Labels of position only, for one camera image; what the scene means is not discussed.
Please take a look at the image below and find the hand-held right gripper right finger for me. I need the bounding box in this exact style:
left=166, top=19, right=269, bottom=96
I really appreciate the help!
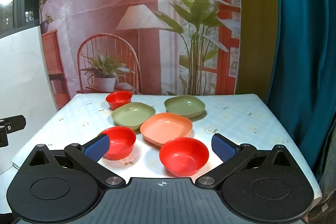
left=196, top=133, right=296, bottom=189

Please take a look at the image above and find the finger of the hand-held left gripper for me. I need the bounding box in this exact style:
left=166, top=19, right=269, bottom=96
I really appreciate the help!
left=0, top=115, right=27, bottom=133

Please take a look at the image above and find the red plastic bowl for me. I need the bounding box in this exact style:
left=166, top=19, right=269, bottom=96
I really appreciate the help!
left=159, top=137, right=210, bottom=177
left=106, top=91, right=133, bottom=110
left=98, top=127, right=137, bottom=161

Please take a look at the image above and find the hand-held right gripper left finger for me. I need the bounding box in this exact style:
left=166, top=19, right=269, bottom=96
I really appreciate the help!
left=27, top=133, right=126, bottom=189

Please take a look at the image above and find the teal curtain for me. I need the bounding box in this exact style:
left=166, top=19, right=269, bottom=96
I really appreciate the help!
left=265, top=0, right=336, bottom=189

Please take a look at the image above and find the green square plate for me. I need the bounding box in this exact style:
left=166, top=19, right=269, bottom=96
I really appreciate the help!
left=112, top=102, right=156, bottom=131
left=164, top=95, right=206, bottom=119

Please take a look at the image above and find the floral checked tablecloth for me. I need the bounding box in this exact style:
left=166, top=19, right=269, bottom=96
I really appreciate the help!
left=11, top=93, right=322, bottom=199

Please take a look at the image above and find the orange square plate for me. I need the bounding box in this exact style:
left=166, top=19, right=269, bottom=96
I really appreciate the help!
left=140, top=112, right=194, bottom=148

